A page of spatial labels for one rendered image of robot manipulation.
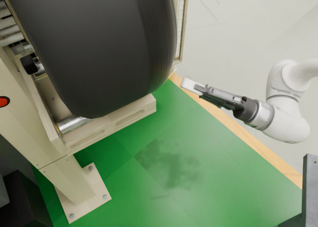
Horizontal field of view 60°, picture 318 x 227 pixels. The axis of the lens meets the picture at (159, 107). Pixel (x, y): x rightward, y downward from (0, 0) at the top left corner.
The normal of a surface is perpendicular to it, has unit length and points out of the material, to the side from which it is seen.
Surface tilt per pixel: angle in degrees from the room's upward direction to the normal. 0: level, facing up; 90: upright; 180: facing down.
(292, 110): 20
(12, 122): 90
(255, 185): 0
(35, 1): 60
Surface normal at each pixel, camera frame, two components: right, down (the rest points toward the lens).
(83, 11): 0.43, 0.28
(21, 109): 0.52, 0.72
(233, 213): 0.00, -0.54
